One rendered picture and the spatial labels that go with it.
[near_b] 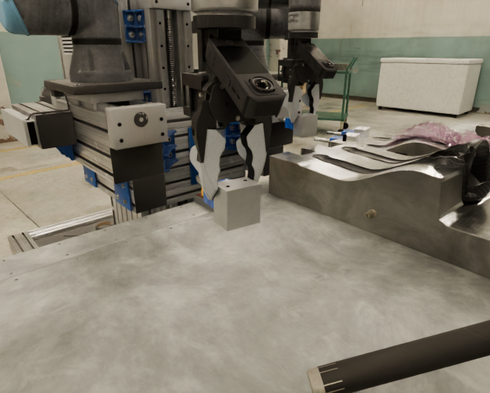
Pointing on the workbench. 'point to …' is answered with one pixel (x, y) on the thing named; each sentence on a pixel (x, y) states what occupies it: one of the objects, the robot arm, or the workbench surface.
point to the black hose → (410, 358)
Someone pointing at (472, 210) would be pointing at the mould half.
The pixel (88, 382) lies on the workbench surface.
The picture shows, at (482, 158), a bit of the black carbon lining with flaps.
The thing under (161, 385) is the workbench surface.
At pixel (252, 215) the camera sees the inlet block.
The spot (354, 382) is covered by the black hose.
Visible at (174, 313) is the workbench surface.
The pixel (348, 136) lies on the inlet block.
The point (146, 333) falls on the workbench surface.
